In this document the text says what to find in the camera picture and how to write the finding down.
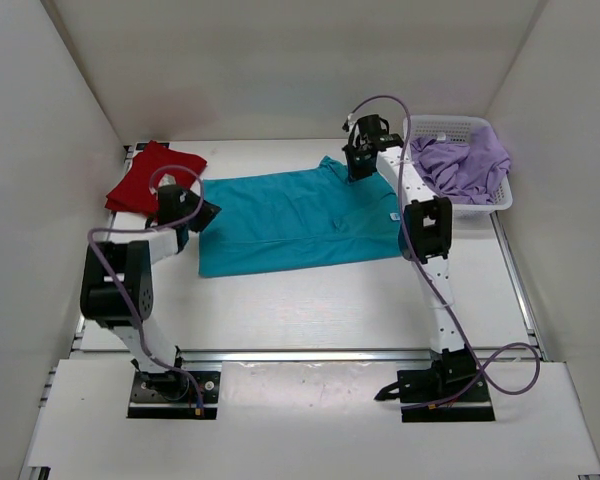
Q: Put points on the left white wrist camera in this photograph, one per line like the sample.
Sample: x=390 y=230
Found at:
x=166 y=180

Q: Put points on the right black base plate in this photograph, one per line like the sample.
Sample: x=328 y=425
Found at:
x=448 y=391

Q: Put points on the lavender t-shirt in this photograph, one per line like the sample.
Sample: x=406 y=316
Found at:
x=469 y=173

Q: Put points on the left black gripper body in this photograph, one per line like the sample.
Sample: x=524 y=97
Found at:
x=191 y=199

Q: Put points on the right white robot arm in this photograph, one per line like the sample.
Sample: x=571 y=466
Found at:
x=425 y=238

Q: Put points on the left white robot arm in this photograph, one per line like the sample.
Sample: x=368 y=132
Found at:
x=117 y=286

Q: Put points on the white plastic laundry basket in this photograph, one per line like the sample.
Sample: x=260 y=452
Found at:
x=457 y=129

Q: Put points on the red t-shirt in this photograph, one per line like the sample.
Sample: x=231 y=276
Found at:
x=134 y=194

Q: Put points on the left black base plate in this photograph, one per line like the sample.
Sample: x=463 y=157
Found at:
x=171 y=396

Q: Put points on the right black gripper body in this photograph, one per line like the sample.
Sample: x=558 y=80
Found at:
x=360 y=168

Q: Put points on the teal t-shirt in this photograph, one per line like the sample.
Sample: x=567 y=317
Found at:
x=298 y=220

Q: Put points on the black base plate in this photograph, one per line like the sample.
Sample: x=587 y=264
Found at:
x=171 y=396
x=448 y=391

